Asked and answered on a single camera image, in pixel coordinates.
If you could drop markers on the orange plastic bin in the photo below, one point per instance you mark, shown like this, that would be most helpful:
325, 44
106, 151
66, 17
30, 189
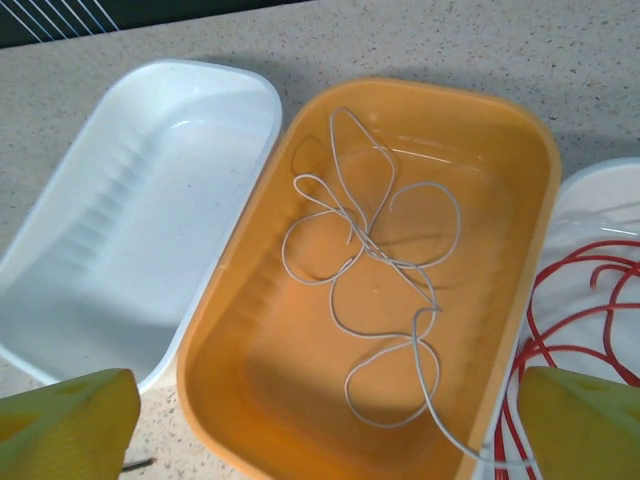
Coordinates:
300, 375

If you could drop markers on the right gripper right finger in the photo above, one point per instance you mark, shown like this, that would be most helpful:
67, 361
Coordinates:
585, 430

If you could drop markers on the white plastic bin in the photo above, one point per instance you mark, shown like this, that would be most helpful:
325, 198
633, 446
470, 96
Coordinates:
125, 225
580, 210

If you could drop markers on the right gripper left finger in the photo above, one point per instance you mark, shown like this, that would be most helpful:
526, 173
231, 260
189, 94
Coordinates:
65, 430

